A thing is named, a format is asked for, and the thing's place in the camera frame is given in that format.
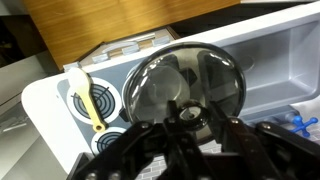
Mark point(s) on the white oven door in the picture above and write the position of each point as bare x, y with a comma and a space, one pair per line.
146, 38

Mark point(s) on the grey stove knob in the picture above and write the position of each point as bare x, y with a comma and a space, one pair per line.
101, 58
71, 66
130, 50
161, 41

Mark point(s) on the light wooden spoon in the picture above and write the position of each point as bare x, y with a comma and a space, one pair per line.
87, 100

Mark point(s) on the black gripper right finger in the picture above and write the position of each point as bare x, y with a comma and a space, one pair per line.
266, 150

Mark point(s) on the white black toy kitchen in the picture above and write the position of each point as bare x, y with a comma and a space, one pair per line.
43, 110

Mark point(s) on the low wooden table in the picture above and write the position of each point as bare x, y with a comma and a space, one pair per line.
116, 23

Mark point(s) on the grey sink basin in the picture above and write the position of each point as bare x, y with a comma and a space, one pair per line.
283, 66

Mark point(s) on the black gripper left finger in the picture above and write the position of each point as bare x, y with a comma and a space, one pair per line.
150, 150

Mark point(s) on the dark transparent pot lid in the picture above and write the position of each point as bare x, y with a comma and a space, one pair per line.
160, 76

